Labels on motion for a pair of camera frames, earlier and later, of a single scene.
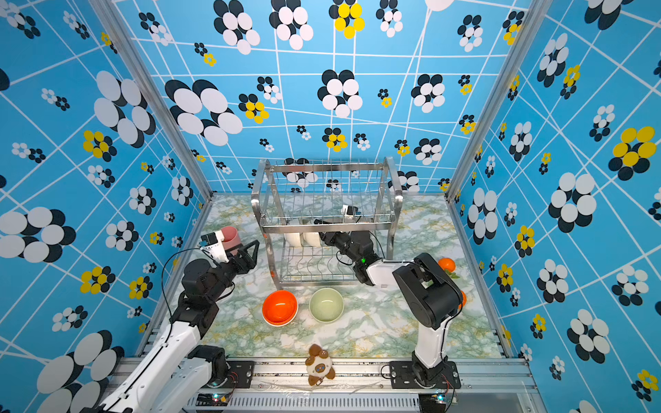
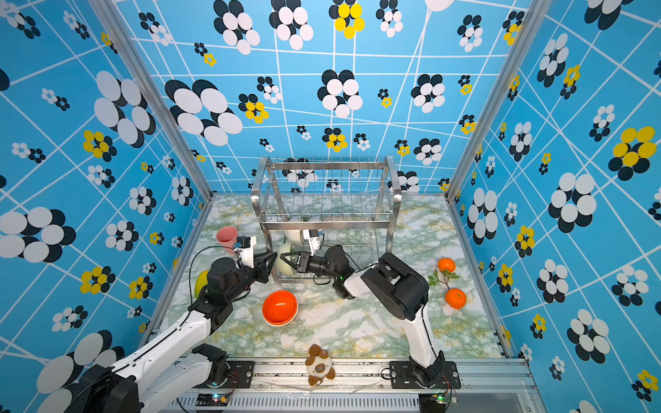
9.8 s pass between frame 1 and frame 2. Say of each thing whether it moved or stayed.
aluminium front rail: stayed
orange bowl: stayed
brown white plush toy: stayed
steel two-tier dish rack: stayed
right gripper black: moved
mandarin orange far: stayed
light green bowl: moved
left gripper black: moved
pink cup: stayed
